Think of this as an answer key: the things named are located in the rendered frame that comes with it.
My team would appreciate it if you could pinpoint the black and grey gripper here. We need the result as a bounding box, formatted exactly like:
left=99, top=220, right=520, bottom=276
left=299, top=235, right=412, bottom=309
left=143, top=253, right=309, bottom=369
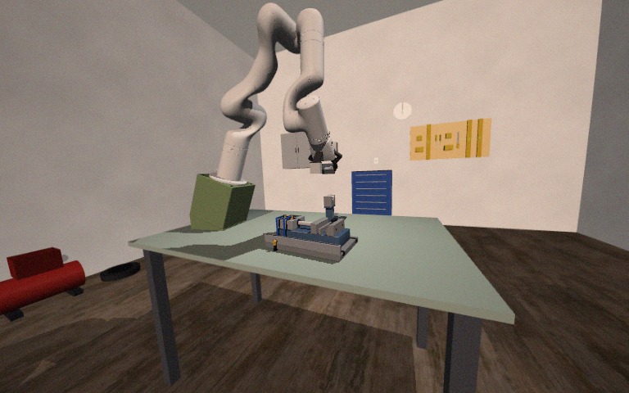
left=308, top=136, right=342, bottom=171

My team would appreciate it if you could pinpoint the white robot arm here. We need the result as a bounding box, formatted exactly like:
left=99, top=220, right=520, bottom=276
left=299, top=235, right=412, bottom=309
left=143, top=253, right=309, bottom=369
left=209, top=3, right=330, bottom=186

